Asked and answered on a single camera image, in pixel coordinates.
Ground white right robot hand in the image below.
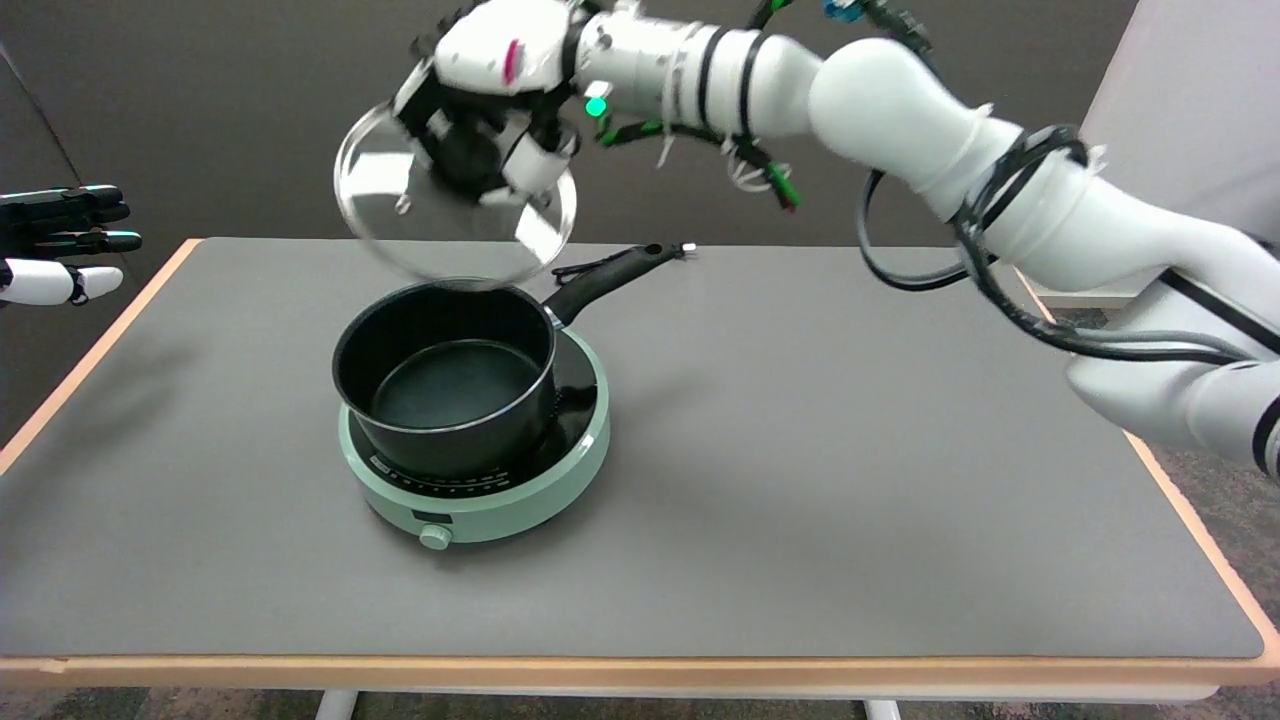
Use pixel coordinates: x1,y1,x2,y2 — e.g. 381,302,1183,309
393,0,606,211

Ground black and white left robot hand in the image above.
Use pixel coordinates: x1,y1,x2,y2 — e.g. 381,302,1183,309
0,185,143,307

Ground glass pot lid black knob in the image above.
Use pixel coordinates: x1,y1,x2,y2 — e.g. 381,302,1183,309
334,98,579,292

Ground mint green induction cooker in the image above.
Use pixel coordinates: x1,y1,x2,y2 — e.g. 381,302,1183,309
338,328,611,551

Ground grey table mat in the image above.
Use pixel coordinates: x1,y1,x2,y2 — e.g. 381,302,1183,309
0,238,1266,659

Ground thin robot wires green tips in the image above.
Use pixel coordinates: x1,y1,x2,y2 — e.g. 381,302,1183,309
598,118,802,213

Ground black saucepan with long handle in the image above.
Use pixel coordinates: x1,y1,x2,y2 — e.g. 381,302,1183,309
332,243,679,482

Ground robot cable with blue connector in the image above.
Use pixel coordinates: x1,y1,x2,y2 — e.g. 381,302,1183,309
745,0,936,57

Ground thick black robot cable bundle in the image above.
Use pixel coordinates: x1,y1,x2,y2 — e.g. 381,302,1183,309
857,125,1280,366

